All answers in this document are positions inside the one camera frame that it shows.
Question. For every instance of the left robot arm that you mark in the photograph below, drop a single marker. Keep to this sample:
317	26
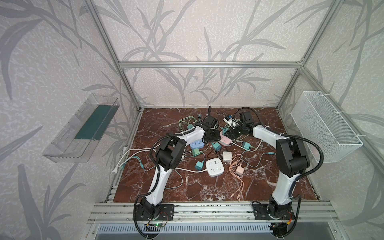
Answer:
166	154

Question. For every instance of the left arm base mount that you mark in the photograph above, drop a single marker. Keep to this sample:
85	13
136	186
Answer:
161	212

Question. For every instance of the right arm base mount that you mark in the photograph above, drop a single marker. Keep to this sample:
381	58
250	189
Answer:
273	211

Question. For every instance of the white power strip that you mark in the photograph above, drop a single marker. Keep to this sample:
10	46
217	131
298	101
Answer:
215	167

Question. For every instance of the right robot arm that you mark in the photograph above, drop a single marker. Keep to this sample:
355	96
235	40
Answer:
291	155

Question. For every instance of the pink power strip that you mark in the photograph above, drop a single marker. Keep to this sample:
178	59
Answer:
225	141

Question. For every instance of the blue power strip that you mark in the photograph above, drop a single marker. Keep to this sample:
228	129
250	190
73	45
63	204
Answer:
197	144

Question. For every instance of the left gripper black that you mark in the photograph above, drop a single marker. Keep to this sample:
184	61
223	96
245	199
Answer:
214	135

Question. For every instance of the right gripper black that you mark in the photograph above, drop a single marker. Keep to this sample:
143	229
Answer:
235	132

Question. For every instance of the clear plastic wall tray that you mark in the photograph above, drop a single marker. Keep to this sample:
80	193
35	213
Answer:
80	137

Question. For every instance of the white wire mesh basket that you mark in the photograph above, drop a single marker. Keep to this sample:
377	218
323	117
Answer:
319	121

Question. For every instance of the aluminium front rail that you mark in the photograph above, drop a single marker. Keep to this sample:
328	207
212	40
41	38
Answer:
209	212

